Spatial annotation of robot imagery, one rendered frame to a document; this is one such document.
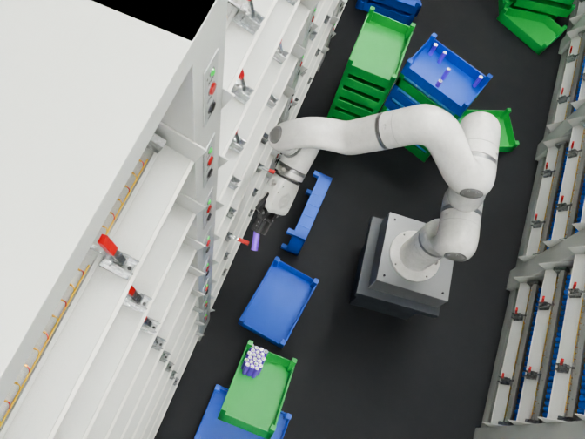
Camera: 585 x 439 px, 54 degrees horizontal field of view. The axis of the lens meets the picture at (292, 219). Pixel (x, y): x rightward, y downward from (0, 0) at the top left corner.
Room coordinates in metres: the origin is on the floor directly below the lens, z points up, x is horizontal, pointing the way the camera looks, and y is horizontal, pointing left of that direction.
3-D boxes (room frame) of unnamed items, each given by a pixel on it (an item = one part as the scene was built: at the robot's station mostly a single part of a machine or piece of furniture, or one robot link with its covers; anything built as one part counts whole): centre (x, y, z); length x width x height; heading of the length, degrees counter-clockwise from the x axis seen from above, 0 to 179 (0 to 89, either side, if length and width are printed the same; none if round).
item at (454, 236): (0.81, -0.47, 0.69); 0.19 x 0.12 x 0.24; 6
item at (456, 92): (1.63, -0.36, 0.44); 0.30 x 0.20 x 0.08; 71
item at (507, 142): (1.75, -0.69, 0.04); 0.30 x 0.20 x 0.08; 114
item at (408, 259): (0.85, -0.46, 0.48); 0.19 x 0.19 x 0.18
